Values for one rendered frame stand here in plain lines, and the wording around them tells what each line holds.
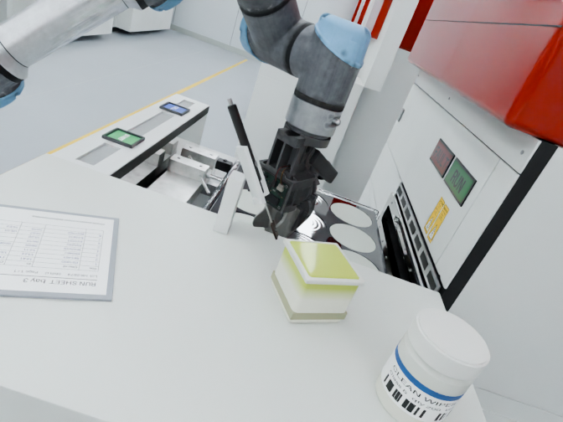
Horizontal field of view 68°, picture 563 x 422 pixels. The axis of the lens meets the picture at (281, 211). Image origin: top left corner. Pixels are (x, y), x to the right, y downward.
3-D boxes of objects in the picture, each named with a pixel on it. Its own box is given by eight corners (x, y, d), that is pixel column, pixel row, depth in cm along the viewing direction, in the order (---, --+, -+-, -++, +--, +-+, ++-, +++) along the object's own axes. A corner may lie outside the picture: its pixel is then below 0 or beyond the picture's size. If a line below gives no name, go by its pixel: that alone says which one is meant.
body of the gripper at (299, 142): (245, 193, 64) (268, 120, 58) (277, 185, 70) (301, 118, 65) (281, 218, 60) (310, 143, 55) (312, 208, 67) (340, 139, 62)
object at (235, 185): (255, 232, 61) (284, 150, 55) (250, 245, 57) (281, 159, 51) (216, 218, 60) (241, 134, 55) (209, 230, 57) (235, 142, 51)
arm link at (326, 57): (337, 16, 59) (386, 34, 55) (310, 90, 64) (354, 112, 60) (304, 4, 53) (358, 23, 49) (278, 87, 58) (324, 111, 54)
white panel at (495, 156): (374, 185, 142) (429, 69, 125) (412, 364, 69) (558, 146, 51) (365, 182, 142) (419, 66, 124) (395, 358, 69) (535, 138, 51)
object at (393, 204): (381, 224, 108) (397, 193, 104) (406, 344, 69) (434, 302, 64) (375, 222, 108) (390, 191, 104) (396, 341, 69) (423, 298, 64)
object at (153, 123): (198, 151, 117) (209, 105, 111) (95, 251, 68) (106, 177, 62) (166, 141, 117) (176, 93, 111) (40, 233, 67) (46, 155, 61)
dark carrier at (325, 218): (374, 213, 100) (375, 212, 100) (390, 301, 69) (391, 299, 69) (240, 166, 99) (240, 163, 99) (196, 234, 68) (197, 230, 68)
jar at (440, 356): (431, 383, 45) (477, 321, 41) (447, 444, 39) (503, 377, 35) (371, 362, 45) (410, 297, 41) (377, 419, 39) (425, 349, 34)
